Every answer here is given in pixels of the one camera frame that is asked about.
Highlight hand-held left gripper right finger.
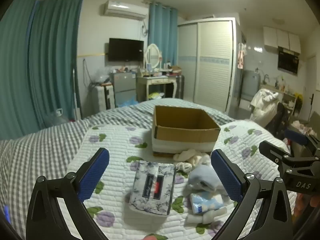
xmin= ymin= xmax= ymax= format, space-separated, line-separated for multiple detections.
xmin=210 ymin=149 xmax=294 ymax=240

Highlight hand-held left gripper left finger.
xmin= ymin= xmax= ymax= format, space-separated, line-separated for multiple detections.
xmin=26 ymin=147 xmax=110 ymax=240

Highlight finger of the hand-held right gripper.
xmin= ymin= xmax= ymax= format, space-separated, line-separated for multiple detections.
xmin=259 ymin=141 xmax=292 ymax=173
xmin=285 ymin=127 xmax=320 ymax=157

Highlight blue white tissue packet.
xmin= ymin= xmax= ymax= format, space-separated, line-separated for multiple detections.
xmin=189 ymin=192 xmax=224 ymax=215

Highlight white sock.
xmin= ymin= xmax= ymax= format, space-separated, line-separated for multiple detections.
xmin=173 ymin=149 xmax=198 ymax=162

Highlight brown cardboard box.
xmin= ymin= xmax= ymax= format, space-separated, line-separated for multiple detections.
xmin=151 ymin=105 xmax=221 ymax=158

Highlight floral tissue pack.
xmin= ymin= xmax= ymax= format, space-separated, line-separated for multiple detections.
xmin=129 ymin=160 xmax=176 ymax=215

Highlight person's right hand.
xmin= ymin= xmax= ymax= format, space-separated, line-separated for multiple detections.
xmin=294 ymin=194 xmax=320 ymax=222

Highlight black chair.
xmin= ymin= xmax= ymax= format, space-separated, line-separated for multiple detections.
xmin=265 ymin=102 xmax=288 ymax=140

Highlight floral quilted blanket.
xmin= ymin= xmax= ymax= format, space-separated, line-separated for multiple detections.
xmin=66 ymin=122 xmax=298 ymax=240

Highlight white garment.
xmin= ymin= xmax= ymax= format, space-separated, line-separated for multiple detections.
xmin=249 ymin=88 xmax=280 ymax=127

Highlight grey gingham bed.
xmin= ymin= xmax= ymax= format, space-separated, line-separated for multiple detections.
xmin=0 ymin=98 xmax=293 ymax=240

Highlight white door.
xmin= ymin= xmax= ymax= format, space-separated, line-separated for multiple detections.
xmin=306 ymin=55 xmax=320 ymax=105

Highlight clear water jug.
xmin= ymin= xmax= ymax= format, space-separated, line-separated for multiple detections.
xmin=49 ymin=108 xmax=69 ymax=128

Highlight grey washing machine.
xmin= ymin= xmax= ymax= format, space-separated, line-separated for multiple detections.
xmin=241 ymin=69 xmax=262 ymax=103

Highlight black range hood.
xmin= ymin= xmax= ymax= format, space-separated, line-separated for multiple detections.
xmin=277 ymin=46 xmax=300 ymax=75

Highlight white suitcase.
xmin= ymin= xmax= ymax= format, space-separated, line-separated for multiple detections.
xmin=96 ymin=84 xmax=116 ymax=110

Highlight blue plastic bag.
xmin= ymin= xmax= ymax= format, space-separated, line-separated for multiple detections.
xmin=116 ymin=97 xmax=139 ymax=108

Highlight grey small fridge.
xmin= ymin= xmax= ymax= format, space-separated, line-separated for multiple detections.
xmin=110 ymin=72 xmax=137 ymax=108

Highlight hanging pink clothes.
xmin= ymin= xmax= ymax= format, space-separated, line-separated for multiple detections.
xmin=237 ymin=42 xmax=248 ymax=69

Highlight dark suitcase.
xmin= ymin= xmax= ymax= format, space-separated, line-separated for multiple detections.
xmin=175 ymin=74 xmax=185 ymax=99

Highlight clear plastic bag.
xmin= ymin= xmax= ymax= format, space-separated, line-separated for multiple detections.
xmin=90 ymin=67 xmax=112 ymax=85

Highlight white sliding wardrobe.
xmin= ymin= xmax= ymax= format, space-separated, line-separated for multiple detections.
xmin=177 ymin=17 xmax=238 ymax=112

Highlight cream dressing table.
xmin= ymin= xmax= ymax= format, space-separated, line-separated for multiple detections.
xmin=136 ymin=75 xmax=177 ymax=102

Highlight teal curtain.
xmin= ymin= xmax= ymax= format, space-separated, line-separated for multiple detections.
xmin=0 ymin=0 xmax=84 ymax=140

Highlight white oval mirror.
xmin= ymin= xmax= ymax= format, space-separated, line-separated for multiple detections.
xmin=144 ymin=43 xmax=163 ymax=73

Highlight blue window curtain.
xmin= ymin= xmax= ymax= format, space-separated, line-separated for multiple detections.
xmin=147 ymin=2 xmax=179 ymax=68

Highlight white air conditioner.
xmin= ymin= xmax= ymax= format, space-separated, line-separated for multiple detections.
xmin=103 ymin=0 xmax=148 ymax=20

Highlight white wall cabinets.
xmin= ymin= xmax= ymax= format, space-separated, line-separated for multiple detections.
xmin=263 ymin=26 xmax=301 ymax=54

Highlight black wall television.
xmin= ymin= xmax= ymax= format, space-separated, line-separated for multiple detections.
xmin=108 ymin=38 xmax=145 ymax=62

